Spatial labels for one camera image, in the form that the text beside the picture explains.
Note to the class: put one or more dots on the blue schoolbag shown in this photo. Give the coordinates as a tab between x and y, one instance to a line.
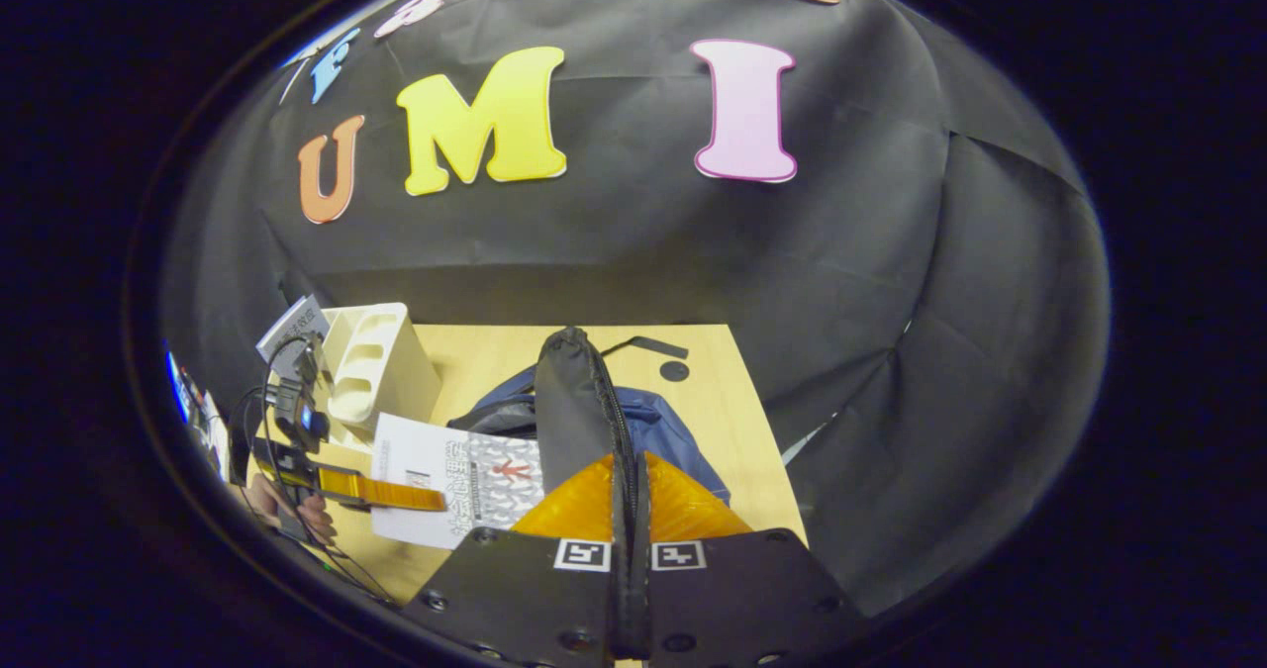
569	401

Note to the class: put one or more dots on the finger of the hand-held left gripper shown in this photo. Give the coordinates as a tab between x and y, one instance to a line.
396	495

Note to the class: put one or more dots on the white cover book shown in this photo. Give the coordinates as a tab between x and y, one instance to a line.
426	460

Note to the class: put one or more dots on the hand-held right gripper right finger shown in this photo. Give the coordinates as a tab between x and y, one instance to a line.
732	599

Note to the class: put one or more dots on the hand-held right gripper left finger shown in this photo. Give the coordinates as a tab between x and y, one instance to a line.
535	599

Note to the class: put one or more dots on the white plastic bookshelf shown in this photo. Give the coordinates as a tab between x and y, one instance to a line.
396	381

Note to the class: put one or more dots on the grey cover book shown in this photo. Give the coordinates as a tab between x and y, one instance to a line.
292	327

